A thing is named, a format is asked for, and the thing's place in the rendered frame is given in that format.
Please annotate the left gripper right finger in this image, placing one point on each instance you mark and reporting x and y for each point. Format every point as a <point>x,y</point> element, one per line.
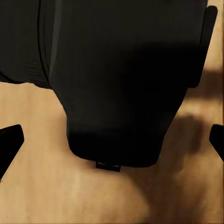
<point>216,138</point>

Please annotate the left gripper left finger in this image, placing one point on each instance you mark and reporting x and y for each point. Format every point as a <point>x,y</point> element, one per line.
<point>11,140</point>

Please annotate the digital camera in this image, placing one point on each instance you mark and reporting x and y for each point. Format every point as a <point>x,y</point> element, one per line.
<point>120,68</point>

